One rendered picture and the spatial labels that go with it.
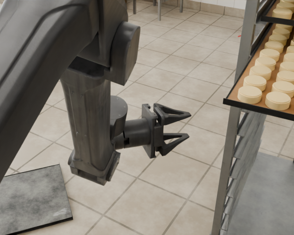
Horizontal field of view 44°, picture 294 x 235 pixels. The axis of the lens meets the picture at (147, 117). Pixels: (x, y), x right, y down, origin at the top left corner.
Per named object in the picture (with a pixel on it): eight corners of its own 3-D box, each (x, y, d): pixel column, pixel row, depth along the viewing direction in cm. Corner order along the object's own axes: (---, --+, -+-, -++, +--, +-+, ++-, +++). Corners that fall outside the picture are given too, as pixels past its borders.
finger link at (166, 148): (181, 136, 85) (143, 142, 82) (183, 108, 81) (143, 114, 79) (193, 151, 79) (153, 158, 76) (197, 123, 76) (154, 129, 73)
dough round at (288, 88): (298, 96, 81) (301, 88, 80) (281, 101, 79) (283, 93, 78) (283, 86, 85) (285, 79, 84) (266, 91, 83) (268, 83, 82)
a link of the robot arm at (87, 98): (15, 15, 34) (123, 53, 33) (44, -23, 37) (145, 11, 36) (63, 174, 71) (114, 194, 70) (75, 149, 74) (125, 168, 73)
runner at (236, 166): (236, 179, 124) (237, 173, 123) (228, 176, 125) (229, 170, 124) (272, 94, 172) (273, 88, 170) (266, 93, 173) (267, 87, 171)
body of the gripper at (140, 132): (148, 142, 82) (116, 147, 80) (150, 101, 78) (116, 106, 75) (158, 158, 77) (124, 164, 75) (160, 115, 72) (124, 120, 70)
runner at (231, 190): (233, 198, 129) (234, 192, 128) (225, 195, 130) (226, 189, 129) (269, 110, 177) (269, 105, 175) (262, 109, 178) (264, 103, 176)
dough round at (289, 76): (283, 75, 89) (285, 68, 88) (302, 83, 86) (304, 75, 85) (271, 81, 87) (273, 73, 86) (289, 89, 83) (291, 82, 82)
